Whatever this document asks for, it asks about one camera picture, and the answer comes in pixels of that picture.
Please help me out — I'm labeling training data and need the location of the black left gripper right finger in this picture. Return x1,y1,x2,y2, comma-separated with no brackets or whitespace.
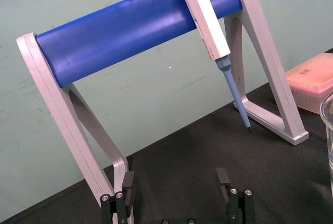
215,167,255,224

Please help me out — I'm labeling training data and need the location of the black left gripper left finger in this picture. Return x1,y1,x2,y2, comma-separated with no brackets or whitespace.
100,171,135,224

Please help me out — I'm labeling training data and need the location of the black table cloth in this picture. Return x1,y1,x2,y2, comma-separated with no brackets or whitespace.
0,82,333,224

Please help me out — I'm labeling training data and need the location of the clear glass beaker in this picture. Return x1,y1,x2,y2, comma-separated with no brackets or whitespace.
319,93,333,192

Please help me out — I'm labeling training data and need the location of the pink pipette tip box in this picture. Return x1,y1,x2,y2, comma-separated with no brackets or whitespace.
285,52,333,115

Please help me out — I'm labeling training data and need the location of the grey stand with blue bar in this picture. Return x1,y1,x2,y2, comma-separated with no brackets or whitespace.
16,0,310,224

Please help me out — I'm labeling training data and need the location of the white pipette with blue tip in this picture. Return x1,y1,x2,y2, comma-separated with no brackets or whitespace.
172,0,253,134

